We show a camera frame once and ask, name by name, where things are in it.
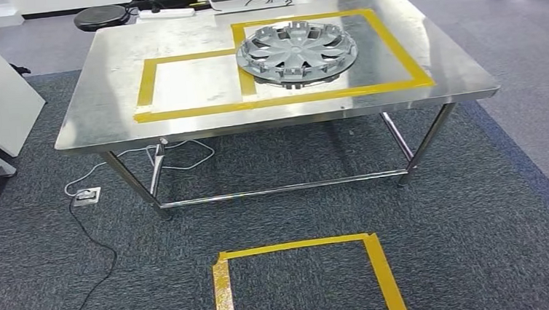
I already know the silver plastic wheel cover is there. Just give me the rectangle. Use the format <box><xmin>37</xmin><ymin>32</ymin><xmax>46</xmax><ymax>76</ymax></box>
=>
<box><xmin>233</xmin><ymin>17</ymin><xmax>361</xmax><ymax>88</ymax></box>

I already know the steel workbench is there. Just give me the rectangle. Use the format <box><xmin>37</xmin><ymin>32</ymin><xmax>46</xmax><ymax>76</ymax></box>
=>
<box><xmin>45</xmin><ymin>0</ymin><xmax>508</xmax><ymax>228</ymax></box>

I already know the yellow tape square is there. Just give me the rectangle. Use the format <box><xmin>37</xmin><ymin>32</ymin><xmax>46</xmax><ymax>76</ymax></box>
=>
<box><xmin>209</xmin><ymin>230</ymin><xmax>412</xmax><ymax>310</ymax></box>

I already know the white power strip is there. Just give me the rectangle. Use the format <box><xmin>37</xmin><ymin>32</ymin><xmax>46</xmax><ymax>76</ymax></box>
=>
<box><xmin>138</xmin><ymin>6</ymin><xmax>197</xmax><ymax>22</ymax></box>

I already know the grey floor socket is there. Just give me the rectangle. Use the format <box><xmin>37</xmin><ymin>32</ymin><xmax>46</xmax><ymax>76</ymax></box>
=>
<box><xmin>71</xmin><ymin>186</ymin><xmax>103</xmax><ymax>207</ymax></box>

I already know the black round stool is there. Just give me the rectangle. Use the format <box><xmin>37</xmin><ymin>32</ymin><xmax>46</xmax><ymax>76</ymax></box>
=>
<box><xmin>73</xmin><ymin>3</ymin><xmax>132</xmax><ymax>33</ymax></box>

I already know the white floor cable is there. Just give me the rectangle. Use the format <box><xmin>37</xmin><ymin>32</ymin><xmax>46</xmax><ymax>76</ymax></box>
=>
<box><xmin>61</xmin><ymin>138</ymin><xmax>218</xmax><ymax>199</ymax></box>

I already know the black floor cable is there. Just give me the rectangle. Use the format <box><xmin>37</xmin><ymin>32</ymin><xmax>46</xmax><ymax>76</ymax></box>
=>
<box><xmin>26</xmin><ymin>199</ymin><xmax>122</xmax><ymax>310</ymax></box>

